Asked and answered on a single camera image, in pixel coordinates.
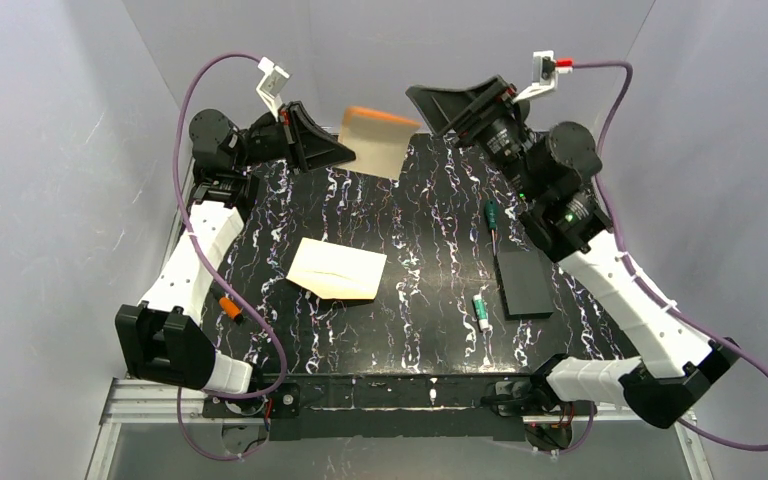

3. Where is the black rectangular block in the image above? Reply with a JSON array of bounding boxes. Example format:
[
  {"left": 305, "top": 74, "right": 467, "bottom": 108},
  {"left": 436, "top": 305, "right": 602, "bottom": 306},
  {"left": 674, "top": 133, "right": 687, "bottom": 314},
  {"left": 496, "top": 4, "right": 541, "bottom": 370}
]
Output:
[{"left": 495, "top": 250, "right": 555, "bottom": 320}]

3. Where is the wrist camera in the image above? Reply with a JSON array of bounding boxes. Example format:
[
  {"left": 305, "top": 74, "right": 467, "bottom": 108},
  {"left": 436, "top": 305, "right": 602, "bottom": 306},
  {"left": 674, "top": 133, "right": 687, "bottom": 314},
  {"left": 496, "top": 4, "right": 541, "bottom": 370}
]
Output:
[
  {"left": 513, "top": 50, "right": 574, "bottom": 103},
  {"left": 255, "top": 57, "right": 291, "bottom": 119}
]

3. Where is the green handled screwdriver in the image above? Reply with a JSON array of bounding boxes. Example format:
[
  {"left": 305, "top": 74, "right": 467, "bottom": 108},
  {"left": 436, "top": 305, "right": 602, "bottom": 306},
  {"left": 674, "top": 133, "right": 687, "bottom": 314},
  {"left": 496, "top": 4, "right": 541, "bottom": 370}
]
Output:
[{"left": 484, "top": 200, "right": 498, "bottom": 256}]

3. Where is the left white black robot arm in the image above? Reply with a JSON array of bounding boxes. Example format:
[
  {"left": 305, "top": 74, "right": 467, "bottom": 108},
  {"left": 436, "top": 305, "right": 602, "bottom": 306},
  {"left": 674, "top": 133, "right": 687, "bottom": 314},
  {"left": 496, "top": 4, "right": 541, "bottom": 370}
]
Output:
[{"left": 115, "top": 101, "right": 355, "bottom": 398}]

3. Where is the green white glue stick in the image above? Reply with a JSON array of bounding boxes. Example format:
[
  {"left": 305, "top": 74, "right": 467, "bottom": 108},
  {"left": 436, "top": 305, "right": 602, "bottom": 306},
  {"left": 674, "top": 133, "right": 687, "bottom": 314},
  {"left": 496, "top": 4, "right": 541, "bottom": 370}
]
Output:
[{"left": 472, "top": 294, "right": 491, "bottom": 332}]

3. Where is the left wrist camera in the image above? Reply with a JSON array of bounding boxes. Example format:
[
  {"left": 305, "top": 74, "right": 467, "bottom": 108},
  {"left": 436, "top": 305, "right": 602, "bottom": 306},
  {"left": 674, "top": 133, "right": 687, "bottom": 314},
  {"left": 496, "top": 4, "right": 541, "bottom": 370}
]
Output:
[{"left": 255, "top": 57, "right": 291, "bottom": 119}]

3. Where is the cream paper envelope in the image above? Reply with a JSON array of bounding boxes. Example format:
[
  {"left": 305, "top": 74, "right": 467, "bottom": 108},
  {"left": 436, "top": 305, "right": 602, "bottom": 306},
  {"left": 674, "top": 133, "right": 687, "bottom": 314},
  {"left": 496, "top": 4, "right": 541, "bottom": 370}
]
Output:
[{"left": 286, "top": 238, "right": 387, "bottom": 300}]

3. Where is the purple cable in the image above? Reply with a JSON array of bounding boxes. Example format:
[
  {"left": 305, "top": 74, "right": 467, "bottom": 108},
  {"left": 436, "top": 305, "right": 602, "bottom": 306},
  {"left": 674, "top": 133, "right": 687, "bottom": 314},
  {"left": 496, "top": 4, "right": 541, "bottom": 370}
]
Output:
[
  {"left": 549, "top": 59, "right": 768, "bottom": 458},
  {"left": 171, "top": 52, "right": 289, "bottom": 463}
]

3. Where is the orange handled screwdriver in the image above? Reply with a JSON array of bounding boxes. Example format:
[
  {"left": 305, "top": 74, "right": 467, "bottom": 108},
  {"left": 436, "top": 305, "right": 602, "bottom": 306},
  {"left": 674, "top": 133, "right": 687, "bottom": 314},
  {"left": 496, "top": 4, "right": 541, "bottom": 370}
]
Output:
[{"left": 215, "top": 295, "right": 245, "bottom": 325}]

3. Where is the aluminium frame rail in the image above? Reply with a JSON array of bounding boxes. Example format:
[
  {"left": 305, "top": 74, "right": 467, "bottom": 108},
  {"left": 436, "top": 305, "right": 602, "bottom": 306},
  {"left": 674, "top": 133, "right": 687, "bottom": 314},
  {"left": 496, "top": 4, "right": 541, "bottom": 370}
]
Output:
[{"left": 85, "top": 158, "right": 713, "bottom": 480}]

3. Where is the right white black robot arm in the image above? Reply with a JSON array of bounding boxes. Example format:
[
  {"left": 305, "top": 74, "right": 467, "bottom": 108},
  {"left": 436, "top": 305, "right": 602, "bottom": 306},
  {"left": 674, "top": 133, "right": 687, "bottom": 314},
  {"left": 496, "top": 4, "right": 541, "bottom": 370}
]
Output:
[{"left": 406, "top": 76, "right": 737, "bottom": 429}]

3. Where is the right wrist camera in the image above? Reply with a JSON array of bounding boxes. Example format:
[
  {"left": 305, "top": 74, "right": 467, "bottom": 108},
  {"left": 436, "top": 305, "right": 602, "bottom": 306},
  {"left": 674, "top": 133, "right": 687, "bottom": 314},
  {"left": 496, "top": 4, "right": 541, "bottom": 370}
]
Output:
[{"left": 513, "top": 50, "right": 574, "bottom": 103}]

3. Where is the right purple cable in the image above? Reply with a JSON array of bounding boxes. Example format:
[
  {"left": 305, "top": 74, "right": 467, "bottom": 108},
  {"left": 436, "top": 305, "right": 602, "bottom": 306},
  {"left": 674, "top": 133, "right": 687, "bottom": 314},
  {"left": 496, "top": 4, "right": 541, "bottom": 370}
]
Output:
[{"left": 549, "top": 59, "right": 768, "bottom": 458}]

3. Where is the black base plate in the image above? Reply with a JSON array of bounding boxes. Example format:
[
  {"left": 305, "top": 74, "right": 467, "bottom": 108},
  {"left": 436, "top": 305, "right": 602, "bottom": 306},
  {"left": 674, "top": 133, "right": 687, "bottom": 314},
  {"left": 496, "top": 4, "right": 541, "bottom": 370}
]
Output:
[{"left": 204, "top": 373, "right": 592, "bottom": 444}]

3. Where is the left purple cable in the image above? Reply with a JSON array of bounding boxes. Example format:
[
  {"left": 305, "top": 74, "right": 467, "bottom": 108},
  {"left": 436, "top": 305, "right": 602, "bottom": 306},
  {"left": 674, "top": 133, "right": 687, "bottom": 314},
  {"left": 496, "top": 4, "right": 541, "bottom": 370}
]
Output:
[{"left": 171, "top": 52, "right": 289, "bottom": 463}]

